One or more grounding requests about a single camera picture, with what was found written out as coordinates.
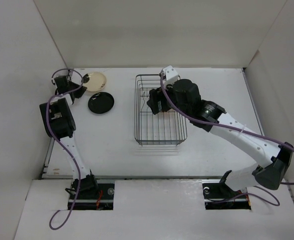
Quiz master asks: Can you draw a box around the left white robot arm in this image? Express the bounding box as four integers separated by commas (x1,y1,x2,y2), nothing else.
39,76,99,199

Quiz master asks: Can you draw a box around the grey wire dish rack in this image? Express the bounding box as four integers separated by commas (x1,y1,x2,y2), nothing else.
134,74,187,146

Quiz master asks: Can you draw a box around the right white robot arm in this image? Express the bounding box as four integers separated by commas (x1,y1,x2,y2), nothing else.
147,79,293,197

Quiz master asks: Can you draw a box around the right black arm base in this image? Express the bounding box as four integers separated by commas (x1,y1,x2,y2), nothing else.
202,170,251,210

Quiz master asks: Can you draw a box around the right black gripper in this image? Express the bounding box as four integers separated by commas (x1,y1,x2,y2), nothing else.
147,79,191,118

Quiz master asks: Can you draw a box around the cream plate with flowers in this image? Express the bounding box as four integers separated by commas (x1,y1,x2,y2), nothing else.
83,71,107,93

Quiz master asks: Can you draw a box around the black plate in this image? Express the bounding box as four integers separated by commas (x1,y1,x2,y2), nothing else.
87,91,115,115

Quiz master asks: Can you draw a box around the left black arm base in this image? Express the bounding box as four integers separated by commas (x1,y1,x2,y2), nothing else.
73,182,115,211

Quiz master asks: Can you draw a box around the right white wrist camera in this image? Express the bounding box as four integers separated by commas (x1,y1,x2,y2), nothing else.
160,65,179,84

